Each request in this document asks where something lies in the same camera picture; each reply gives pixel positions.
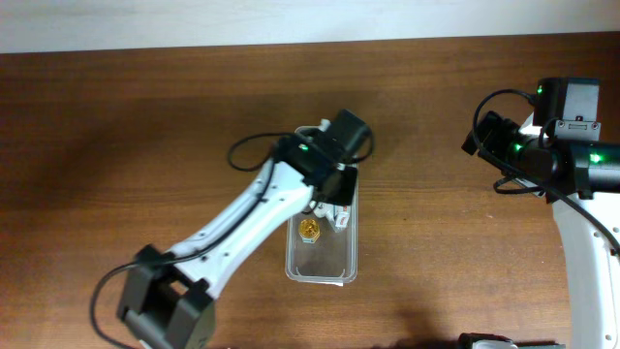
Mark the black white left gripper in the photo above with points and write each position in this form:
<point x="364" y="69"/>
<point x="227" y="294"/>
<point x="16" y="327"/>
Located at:
<point x="342" y="185"/>

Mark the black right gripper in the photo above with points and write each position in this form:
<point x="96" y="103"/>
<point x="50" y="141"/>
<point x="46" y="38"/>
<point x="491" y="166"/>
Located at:
<point x="474" y="141"/>

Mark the white Panadol box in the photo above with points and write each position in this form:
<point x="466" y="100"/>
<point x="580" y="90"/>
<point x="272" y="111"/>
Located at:
<point x="339" y="215"/>

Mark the small jar gold lid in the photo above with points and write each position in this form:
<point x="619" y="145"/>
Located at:
<point x="309" y="230"/>

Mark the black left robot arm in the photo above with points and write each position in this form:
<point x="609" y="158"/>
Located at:
<point x="168" y="299"/>

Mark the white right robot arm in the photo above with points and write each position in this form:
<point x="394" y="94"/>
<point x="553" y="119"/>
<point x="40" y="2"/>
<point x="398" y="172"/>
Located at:
<point x="588" y="223"/>

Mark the clear plastic container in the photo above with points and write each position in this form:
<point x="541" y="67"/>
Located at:
<point x="332" y="259"/>

